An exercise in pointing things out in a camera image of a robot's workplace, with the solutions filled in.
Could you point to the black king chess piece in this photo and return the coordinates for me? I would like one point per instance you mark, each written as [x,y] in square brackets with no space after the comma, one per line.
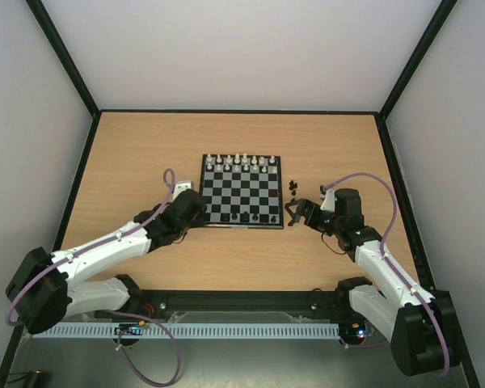
[245,217]

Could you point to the black and grey chessboard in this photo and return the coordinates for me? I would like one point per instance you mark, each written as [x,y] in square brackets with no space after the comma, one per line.
[228,192]

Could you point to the light blue slotted cable duct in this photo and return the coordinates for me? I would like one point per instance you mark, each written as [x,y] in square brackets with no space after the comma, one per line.
[196,331]

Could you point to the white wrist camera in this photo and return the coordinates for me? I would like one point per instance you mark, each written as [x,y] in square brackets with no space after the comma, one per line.
[182,186]
[327,194]

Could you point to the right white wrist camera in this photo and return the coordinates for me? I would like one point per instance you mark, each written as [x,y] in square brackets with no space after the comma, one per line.
[327,194]

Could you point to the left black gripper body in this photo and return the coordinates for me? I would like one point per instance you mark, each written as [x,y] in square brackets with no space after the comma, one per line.
[198,221]

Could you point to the black enclosure frame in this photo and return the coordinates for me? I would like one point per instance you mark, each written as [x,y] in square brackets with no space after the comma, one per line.
[435,25]

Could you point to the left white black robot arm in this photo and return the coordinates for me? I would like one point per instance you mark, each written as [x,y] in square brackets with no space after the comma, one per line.
[48,287]

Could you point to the black aluminium mounting rail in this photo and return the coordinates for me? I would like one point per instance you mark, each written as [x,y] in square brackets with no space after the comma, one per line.
[314,304]

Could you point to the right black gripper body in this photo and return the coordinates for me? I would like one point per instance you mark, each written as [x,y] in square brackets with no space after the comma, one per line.
[304,209]

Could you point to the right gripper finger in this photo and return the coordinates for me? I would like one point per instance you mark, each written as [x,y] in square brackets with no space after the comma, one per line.
[294,218]
[294,203]

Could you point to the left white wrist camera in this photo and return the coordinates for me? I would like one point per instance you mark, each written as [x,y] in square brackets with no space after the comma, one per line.
[182,186]

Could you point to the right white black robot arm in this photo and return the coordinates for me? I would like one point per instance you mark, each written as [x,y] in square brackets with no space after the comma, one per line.
[421,327]

